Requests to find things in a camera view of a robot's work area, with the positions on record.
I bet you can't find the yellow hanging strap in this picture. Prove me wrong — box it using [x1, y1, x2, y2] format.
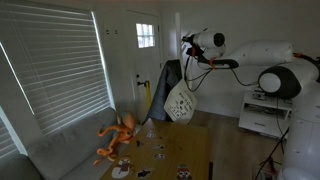
[144, 80, 153, 110]

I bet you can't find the small dark sticker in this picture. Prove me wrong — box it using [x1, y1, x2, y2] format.
[136, 167, 154, 179]

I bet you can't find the dark grey jacket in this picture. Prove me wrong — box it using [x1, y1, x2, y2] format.
[143, 59, 184, 123]

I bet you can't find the wooden table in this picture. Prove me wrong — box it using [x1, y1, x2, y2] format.
[99, 118, 213, 180]

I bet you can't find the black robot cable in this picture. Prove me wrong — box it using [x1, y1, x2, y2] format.
[183, 54, 258, 93]

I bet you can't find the white door with window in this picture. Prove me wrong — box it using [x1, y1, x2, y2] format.
[125, 9, 163, 123]

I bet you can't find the white shelf unit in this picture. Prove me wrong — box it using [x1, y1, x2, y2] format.
[238, 89, 294, 140]

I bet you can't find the wide white window blind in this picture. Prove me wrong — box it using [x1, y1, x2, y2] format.
[0, 2, 113, 135]

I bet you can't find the snowman sticker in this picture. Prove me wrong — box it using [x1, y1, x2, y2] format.
[110, 156, 135, 180]

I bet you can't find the white printed tote bag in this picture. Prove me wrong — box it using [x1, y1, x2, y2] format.
[163, 77, 198, 125]

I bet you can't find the narrow white window blind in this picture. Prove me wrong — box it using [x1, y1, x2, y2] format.
[0, 108, 19, 162]

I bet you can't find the small device on shelf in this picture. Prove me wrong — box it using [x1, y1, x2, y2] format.
[252, 87, 268, 101]

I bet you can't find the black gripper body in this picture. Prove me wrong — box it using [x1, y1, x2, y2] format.
[186, 33, 199, 46]

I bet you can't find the white wooden coat rack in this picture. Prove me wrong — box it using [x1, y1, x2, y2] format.
[173, 12, 193, 68]

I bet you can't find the santa sticker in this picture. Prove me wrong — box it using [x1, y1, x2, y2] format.
[175, 163, 193, 180]

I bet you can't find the black door handle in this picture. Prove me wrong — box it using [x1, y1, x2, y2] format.
[135, 79, 148, 88]

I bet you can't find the grey sofa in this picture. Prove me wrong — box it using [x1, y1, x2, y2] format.
[0, 106, 134, 180]

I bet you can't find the orange octopus plush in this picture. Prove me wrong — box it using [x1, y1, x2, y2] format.
[92, 111, 138, 166]

